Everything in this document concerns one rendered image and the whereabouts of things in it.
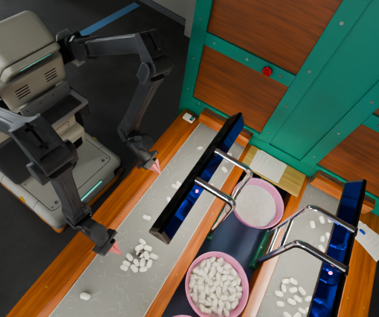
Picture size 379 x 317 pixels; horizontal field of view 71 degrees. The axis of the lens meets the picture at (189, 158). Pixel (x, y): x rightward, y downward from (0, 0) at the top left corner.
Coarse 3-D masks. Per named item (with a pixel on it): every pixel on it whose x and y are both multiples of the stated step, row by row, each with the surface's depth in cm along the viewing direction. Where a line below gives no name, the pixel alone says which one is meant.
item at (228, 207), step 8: (216, 152) 101; (224, 152) 101; (232, 160) 99; (240, 168) 99; (248, 168) 99; (248, 176) 101; (200, 184) 93; (208, 184) 93; (240, 184) 108; (216, 192) 92; (224, 192) 92; (224, 200) 91; (232, 200) 91; (224, 208) 119; (232, 208) 93; (224, 216) 100; (216, 224) 112; (208, 240) 126
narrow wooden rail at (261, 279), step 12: (288, 192) 144; (300, 192) 138; (288, 204) 133; (288, 216) 130; (276, 240) 123; (264, 252) 123; (264, 264) 116; (252, 276) 120; (264, 276) 114; (252, 288) 111; (264, 288) 111; (252, 300) 108; (252, 312) 106
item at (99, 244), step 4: (108, 232) 104; (112, 232) 103; (116, 232) 102; (108, 236) 101; (112, 236) 101; (92, 240) 98; (104, 240) 99; (108, 240) 100; (96, 244) 99; (100, 244) 99; (104, 244) 99; (96, 248) 100; (100, 248) 99; (96, 252) 98; (100, 252) 97
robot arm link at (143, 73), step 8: (144, 64) 78; (144, 72) 80; (152, 72) 79; (168, 72) 87; (144, 80) 81; (152, 80) 84; (160, 80) 86; (144, 88) 88; (152, 88) 87; (136, 96) 93; (144, 96) 90; (152, 96) 93; (136, 104) 96; (144, 104) 95; (128, 112) 101; (136, 112) 98; (144, 112) 101; (128, 120) 104; (136, 120) 102; (120, 128) 110; (128, 128) 106; (136, 128) 110
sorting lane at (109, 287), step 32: (192, 160) 142; (224, 160) 144; (160, 192) 129; (128, 224) 120; (192, 224) 124; (96, 256) 111; (160, 256) 114; (96, 288) 105; (128, 288) 106; (160, 288) 108
